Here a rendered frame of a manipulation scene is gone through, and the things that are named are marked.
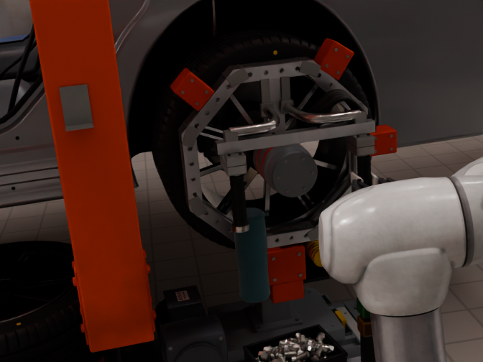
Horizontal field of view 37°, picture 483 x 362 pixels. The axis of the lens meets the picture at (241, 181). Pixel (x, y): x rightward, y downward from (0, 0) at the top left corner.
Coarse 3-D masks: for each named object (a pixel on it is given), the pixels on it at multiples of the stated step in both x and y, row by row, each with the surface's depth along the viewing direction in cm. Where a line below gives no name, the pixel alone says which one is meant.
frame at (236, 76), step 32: (256, 64) 196; (288, 64) 194; (224, 96) 193; (352, 96) 202; (192, 128) 193; (192, 160) 196; (352, 160) 213; (192, 192) 199; (224, 224) 205; (288, 224) 216
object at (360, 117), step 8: (280, 80) 195; (288, 80) 195; (288, 88) 196; (288, 96) 196; (280, 104) 196; (288, 104) 194; (280, 112) 198; (288, 112) 193; (296, 112) 188; (304, 112) 185; (336, 112) 183; (344, 112) 183; (352, 112) 183; (360, 112) 183; (304, 120) 185; (312, 120) 183; (320, 120) 182; (328, 120) 182; (336, 120) 182; (344, 120) 183; (352, 120) 184; (360, 120) 184
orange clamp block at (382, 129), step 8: (376, 128) 212; (384, 128) 211; (376, 136) 207; (384, 136) 208; (392, 136) 208; (376, 144) 208; (384, 144) 209; (392, 144) 209; (376, 152) 208; (384, 152) 209; (392, 152) 210
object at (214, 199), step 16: (304, 96) 210; (320, 96) 226; (240, 112) 206; (208, 128) 205; (320, 144) 236; (336, 144) 223; (320, 160) 217; (336, 160) 222; (320, 176) 229; (336, 176) 219; (208, 192) 228; (320, 192) 223; (224, 208) 215; (272, 208) 230; (288, 208) 227; (304, 208) 222; (272, 224) 218
